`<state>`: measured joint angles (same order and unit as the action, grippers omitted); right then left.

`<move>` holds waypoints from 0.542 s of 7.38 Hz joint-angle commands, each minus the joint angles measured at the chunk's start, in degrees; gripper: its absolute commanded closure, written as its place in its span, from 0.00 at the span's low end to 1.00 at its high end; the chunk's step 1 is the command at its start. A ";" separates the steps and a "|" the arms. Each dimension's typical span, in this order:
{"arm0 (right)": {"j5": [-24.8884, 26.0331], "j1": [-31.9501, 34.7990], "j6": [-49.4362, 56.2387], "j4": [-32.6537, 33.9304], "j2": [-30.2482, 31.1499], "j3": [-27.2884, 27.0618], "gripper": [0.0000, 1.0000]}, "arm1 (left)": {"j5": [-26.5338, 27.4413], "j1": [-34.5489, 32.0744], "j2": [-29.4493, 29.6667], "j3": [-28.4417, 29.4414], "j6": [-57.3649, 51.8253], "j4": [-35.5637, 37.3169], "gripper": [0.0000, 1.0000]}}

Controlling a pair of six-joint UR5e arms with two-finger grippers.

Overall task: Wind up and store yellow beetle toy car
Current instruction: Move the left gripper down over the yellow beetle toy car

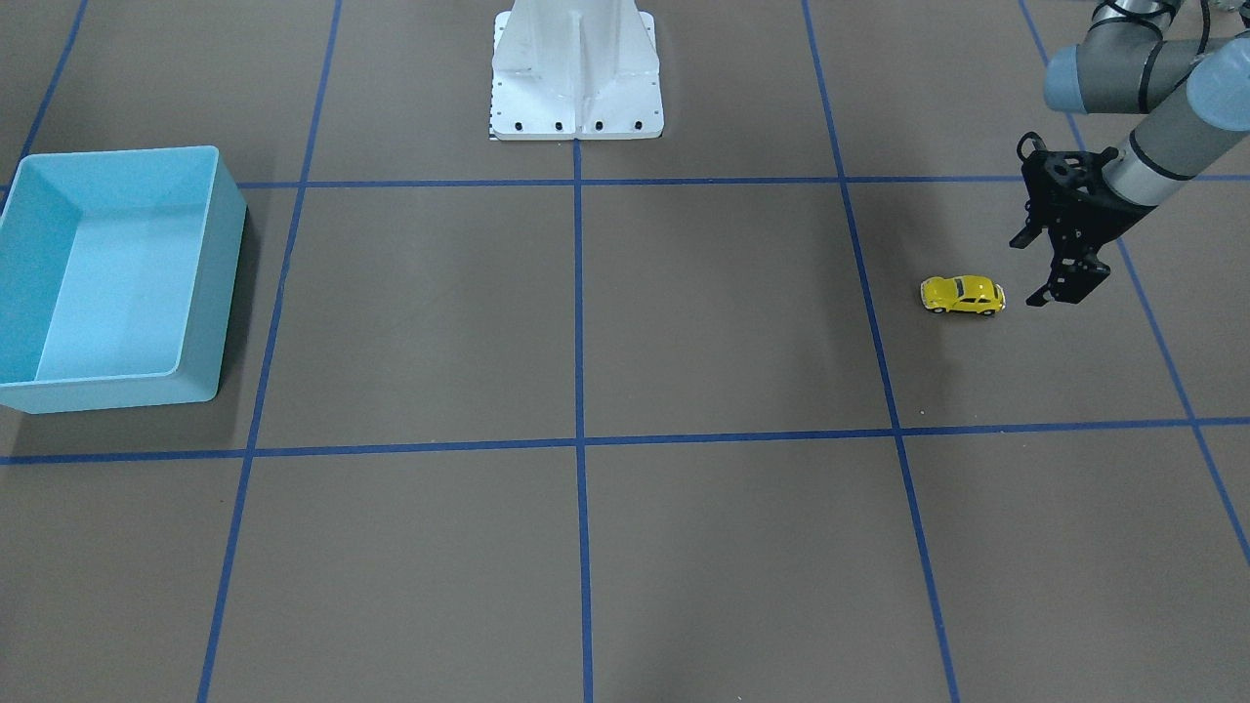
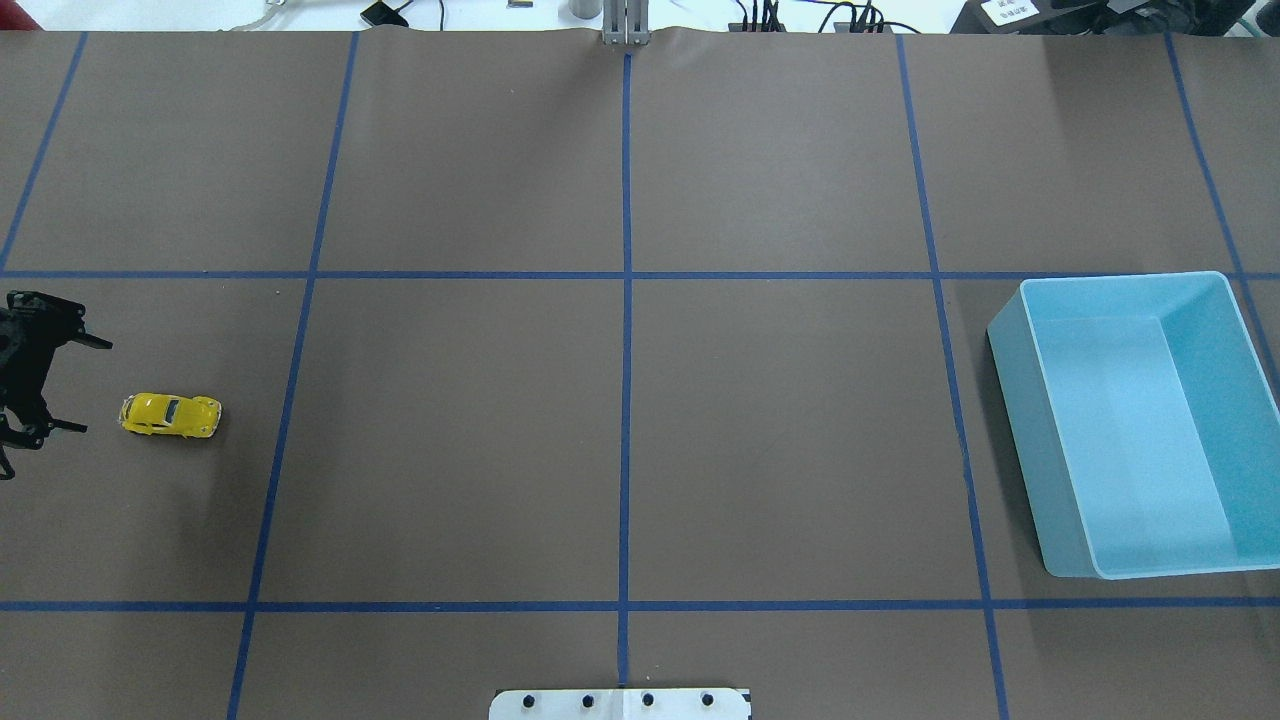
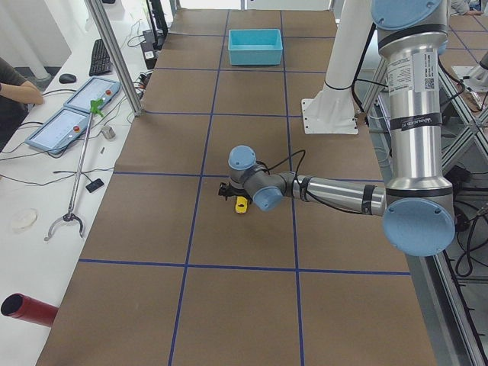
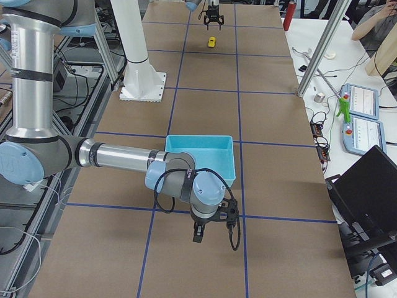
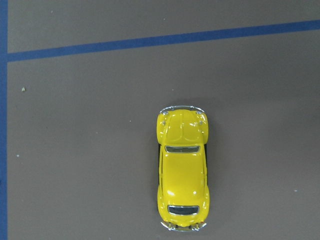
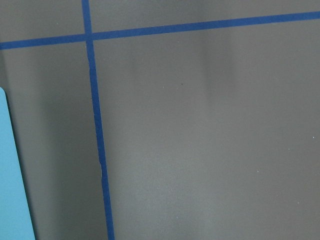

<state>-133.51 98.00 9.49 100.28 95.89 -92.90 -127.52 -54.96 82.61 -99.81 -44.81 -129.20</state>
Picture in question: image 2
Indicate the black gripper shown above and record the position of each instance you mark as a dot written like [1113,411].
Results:
[20,362]

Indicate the yellow beetle toy car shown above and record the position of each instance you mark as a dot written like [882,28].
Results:
[157,414]

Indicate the brown table mat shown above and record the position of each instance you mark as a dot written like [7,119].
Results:
[546,364]

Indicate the light blue plastic bin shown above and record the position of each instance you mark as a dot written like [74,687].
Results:
[1145,426]

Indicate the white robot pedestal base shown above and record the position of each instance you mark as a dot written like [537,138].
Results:
[623,703]

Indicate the aluminium frame post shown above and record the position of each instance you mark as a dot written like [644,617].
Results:
[626,22]

